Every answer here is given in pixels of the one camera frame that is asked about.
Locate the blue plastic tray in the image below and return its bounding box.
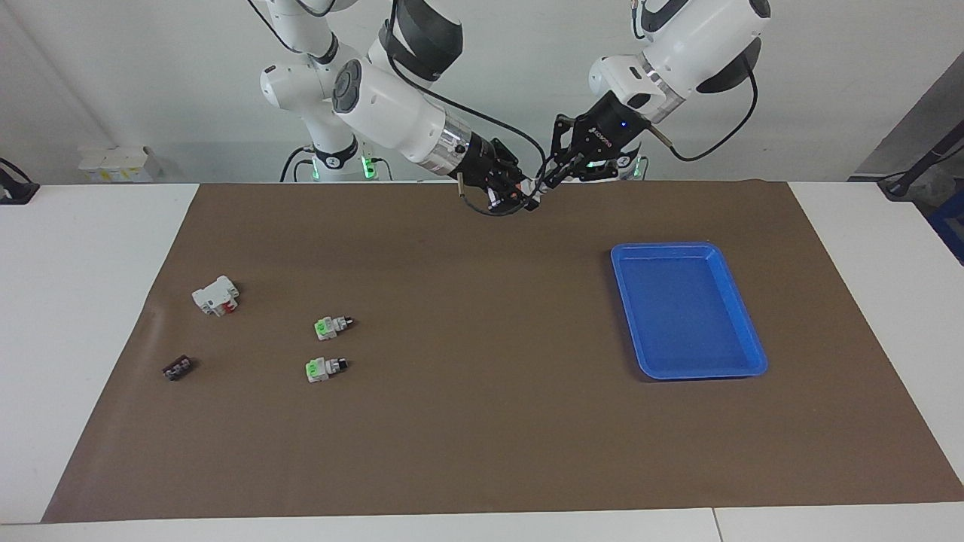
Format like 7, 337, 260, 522
610, 242, 769, 382

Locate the brown table mat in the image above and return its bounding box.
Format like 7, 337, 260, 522
41, 179, 964, 524

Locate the white red circuit breaker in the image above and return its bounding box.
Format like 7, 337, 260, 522
191, 276, 241, 318

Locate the blue storage box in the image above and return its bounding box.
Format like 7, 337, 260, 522
928, 192, 964, 266

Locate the white power strip box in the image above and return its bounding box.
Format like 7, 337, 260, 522
79, 145, 163, 183

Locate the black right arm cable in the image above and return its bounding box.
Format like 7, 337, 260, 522
388, 0, 547, 218

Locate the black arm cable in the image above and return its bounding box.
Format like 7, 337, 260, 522
631, 0, 760, 163
388, 0, 547, 218

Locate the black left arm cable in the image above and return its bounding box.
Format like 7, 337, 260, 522
631, 0, 760, 163

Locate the green selector switch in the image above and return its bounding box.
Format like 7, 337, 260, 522
305, 357, 349, 384
314, 315, 355, 342

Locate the black stand with cable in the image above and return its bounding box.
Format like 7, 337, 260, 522
877, 139, 964, 200

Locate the black clamp mount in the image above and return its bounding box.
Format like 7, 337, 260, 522
0, 157, 40, 206

